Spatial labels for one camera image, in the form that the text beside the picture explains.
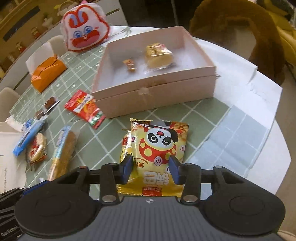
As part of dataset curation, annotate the blue white snack packet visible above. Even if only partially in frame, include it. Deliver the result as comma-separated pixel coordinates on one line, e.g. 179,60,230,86
13,115,48,157

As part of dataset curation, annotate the long wrapped bread stick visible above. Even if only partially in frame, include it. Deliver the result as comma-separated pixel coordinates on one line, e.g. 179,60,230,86
47,126,77,181

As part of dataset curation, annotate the yellow panda snack bag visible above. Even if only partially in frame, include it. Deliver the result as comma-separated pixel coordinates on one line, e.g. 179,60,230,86
117,118,189,197

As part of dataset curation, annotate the small brown candy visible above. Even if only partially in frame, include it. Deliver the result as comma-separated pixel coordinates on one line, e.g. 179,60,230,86
35,110,44,120

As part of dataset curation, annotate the brown plush toy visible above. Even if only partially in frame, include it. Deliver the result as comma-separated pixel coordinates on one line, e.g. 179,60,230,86
189,0,285,85

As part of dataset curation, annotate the small orange wrapped candy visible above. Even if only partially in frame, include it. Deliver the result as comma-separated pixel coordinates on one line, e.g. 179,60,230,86
123,59,137,72

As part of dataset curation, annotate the red snack packet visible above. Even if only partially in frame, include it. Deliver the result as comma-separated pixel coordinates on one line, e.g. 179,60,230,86
64,89,106,130

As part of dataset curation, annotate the green checked tablecloth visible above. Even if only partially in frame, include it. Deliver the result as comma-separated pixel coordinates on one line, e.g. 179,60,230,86
9,26,292,195

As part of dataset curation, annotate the orange tissue box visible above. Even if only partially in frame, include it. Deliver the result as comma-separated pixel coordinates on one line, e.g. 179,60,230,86
26,42,67,93

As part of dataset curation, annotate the wrapped biscuit red label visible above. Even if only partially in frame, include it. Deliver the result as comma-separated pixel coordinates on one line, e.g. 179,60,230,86
26,133,47,166

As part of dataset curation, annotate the red white rabbit pillow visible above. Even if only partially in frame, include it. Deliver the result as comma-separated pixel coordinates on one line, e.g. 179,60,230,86
61,3,111,52

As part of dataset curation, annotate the yellow wrapped cake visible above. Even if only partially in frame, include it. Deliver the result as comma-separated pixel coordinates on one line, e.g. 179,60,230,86
145,43,174,69

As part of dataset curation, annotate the pink cardboard box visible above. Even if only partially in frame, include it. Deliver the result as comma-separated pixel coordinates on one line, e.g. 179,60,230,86
91,26,216,118

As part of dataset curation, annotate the beige chair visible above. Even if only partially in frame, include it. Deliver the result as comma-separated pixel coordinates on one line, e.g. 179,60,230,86
0,87,20,122

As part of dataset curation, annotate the chocolate biscuit clear wrapper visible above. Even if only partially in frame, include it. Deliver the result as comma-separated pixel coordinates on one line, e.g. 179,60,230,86
42,96,60,114

